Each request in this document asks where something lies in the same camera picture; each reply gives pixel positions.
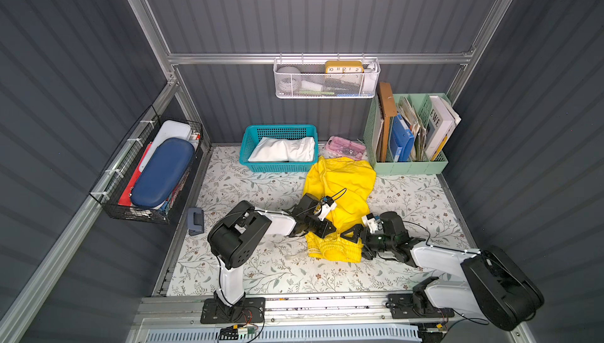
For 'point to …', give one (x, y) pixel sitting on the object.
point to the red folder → (126, 197)
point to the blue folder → (401, 139)
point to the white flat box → (167, 130)
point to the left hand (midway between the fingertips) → (336, 233)
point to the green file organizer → (416, 108)
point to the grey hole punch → (196, 221)
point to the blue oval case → (161, 171)
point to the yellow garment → (350, 184)
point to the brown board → (390, 110)
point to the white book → (444, 119)
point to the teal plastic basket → (251, 134)
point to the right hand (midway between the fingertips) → (350, 241)
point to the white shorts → (287, 149)
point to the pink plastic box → (344, 148)
